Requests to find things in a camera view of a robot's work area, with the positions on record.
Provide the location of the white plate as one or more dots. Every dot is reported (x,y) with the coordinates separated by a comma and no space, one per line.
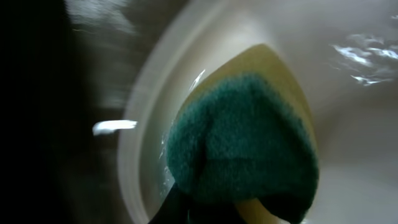
(344,56)

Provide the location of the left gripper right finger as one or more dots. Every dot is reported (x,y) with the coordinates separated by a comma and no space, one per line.
(286,207)

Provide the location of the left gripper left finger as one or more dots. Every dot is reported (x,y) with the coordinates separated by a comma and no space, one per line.
(180,208)

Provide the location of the green yellow sponge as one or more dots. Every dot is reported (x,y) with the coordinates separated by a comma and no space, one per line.
(243,133)

